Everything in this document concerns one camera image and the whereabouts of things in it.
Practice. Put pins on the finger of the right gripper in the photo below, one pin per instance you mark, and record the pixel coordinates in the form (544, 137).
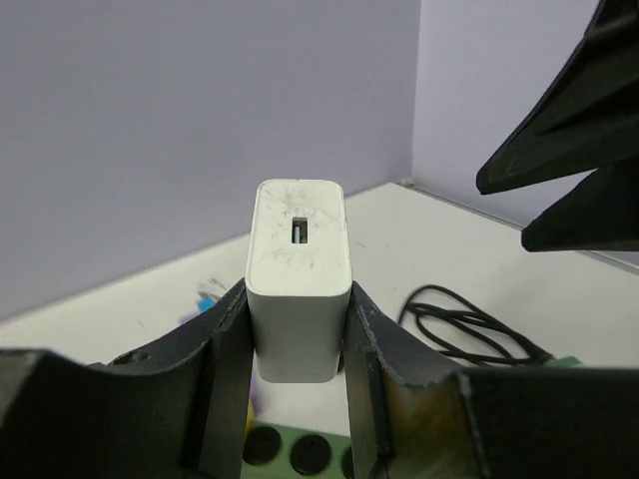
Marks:
(587, 119)
(600, 213)

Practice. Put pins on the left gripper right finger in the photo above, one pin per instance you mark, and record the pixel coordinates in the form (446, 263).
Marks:
(414, 413)

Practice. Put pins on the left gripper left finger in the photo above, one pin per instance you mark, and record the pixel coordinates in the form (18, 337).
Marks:
(173, 408)

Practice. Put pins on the purple power strip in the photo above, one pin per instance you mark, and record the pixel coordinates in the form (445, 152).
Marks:
(254, 405)

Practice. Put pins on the mint green plug adapter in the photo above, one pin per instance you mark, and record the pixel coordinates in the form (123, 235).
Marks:
(563, 362)

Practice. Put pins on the white plug of purple strip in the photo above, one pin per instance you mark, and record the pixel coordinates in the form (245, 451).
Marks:
(298, 279)

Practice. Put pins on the green power strip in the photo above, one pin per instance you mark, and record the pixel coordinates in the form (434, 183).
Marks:
(279, 452)

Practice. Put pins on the blue square plug adapter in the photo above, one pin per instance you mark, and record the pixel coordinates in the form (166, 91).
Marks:
(205, 303)

